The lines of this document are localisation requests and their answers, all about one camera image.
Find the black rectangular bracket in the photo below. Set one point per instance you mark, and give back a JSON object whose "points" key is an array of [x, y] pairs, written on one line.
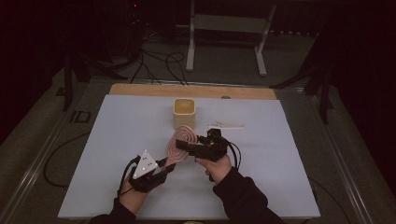
{"points": [[80, 116]]}

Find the dark metal stand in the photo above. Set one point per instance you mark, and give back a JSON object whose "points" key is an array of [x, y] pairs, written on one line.
{"points": [[324, 93], [67, 84]]}

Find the pale blue table mat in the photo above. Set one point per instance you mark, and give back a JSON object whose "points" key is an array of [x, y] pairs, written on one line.
{"points": [[264, 174]]}

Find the square bamboo cup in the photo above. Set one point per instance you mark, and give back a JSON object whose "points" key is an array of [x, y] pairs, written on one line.
{"points": [[184, 118]]}

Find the white metal stand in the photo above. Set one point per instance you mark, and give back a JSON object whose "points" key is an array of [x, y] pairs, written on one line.
{"points": [[230, 23]]}

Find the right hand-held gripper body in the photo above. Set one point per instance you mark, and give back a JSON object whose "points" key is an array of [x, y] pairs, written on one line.
{"points": [[211, 147]]}

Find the person's left hand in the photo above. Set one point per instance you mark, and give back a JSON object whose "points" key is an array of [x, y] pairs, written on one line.
{"points": [[132, 197]]}

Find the person's right hand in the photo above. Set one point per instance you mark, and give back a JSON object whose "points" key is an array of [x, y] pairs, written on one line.
{"points": [[216, 171]]}

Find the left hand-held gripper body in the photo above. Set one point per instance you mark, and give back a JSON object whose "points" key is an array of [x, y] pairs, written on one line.
{"points": [[144, 165]]}

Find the pink hairbrush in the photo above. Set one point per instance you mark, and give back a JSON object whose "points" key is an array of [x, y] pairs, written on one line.
{"points": [[186, 132]]}

